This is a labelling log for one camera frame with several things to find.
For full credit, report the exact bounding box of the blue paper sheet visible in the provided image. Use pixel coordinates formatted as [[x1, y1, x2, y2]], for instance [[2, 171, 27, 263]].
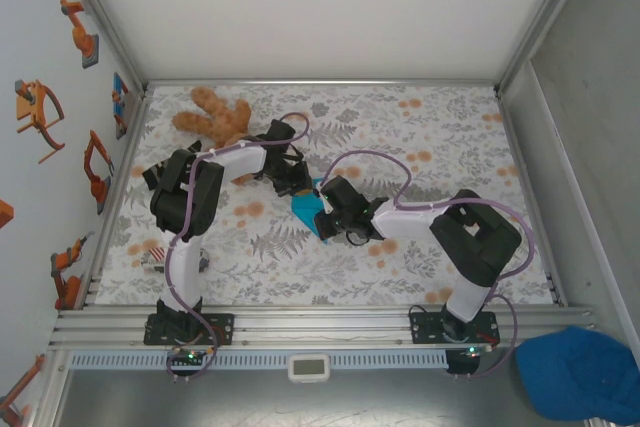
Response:
[[289, 177, 331, 244]]

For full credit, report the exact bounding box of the floral patterned tablecloth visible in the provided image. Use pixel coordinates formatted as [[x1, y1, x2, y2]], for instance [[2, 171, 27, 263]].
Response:
[[94, 84, 556, 307]]

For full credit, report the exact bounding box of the brown plush teddy bear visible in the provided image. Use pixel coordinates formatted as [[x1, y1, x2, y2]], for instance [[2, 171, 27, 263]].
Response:
[[172, 85, 261, 187]]

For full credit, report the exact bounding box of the black white striped sock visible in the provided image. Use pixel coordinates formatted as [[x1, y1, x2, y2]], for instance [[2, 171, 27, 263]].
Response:
[[142, 139, 204, 192]]

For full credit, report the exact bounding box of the white digital timer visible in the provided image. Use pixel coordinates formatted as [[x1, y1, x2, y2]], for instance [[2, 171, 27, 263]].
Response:
[[287, 353, 331, 384]]

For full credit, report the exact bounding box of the stars and stripes sock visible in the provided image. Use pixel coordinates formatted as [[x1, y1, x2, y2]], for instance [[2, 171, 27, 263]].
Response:
[[142, 245, 211, 273]]

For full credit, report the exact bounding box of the blue cap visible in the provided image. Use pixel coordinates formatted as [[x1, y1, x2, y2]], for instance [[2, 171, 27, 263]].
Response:
[[514, 325, 640, 423]]

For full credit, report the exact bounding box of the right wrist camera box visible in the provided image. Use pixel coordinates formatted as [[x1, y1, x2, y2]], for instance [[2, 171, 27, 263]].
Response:
[[322, 175, 371, 216]]

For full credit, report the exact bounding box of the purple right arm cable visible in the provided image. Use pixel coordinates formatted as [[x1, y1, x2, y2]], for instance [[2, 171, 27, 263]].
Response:
[[322, 150, 535, 381]]

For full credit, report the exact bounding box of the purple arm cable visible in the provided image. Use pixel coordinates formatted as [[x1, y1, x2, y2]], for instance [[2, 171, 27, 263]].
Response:
[[162, 112, 310, 383], [322, 150, 535, 381]]

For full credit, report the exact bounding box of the aluminium frame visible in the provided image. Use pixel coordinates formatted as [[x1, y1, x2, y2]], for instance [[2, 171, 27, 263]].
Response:
[[47, 0, 601, 351]]

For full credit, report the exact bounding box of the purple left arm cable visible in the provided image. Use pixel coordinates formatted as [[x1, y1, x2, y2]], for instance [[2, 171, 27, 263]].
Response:
[[162, 112, 310, 383]]

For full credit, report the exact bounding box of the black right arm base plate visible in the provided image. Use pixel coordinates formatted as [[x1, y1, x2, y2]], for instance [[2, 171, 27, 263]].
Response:
[[408, 311, 499, 346]]

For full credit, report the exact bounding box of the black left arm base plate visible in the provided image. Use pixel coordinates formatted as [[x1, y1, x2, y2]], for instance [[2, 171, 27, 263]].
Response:
[[143, 313, 236, 347]]

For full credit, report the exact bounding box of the slotted cable duct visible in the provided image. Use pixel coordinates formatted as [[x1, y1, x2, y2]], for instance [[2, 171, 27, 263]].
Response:
[[69, 350, 449, 369]]

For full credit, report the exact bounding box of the blue and orange wall sticker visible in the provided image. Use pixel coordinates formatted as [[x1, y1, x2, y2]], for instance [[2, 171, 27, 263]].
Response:
[[112, 71, 132, 141]]

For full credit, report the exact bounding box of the orange claw machine wall sticker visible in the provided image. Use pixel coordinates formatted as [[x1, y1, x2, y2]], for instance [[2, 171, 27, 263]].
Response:
[[13, 79, 67, 165]]

